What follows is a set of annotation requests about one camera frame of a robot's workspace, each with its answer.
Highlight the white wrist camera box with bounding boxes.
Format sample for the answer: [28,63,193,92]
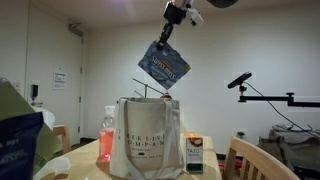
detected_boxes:
[187,9,204,26]

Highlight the black camera on boom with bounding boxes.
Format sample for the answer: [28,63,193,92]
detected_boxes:
[227,72,252,89]

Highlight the blue white cocoa box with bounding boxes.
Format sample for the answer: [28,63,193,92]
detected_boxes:
[138,41,191,90]

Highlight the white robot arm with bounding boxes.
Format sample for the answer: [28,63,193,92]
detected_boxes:
[157,0,238,50]

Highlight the dark blue snack bag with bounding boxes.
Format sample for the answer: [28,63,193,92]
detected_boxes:
[0,113,44,180]

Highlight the white canvas tote bag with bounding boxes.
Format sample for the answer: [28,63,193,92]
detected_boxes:
[110,97,184,180]

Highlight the white paper wall notice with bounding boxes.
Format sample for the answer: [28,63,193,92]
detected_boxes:
[53,72,66,90]

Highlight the orange white Tazo tea carton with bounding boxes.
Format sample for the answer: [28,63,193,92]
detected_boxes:
[183,132,203,173]

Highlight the pink liquid spray bottle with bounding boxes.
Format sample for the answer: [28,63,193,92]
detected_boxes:
[99,105,115,162]

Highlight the white entry door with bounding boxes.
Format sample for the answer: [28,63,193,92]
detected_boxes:
[27,5,83,144]

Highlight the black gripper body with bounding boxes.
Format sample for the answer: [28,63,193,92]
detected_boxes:
[163,2,186,25]

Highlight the wooden dining chair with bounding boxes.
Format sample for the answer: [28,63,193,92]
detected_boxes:
[222,137,300,180]
[53,125,71,154]

